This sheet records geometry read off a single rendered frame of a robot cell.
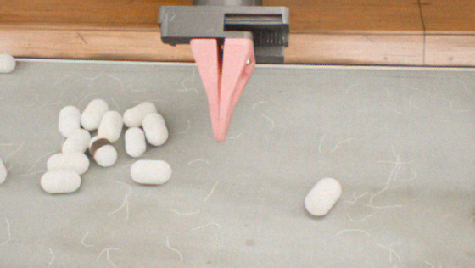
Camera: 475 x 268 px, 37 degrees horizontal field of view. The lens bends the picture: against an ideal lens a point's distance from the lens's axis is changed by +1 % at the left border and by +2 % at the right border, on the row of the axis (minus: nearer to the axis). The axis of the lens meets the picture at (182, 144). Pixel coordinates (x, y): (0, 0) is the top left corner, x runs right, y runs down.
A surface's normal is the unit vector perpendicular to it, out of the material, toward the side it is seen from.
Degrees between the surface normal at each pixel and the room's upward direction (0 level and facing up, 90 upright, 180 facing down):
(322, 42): 45
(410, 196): 0
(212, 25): 40
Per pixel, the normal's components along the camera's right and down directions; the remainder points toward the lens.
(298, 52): -0.15, -0.07
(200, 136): -0.07, -0.76
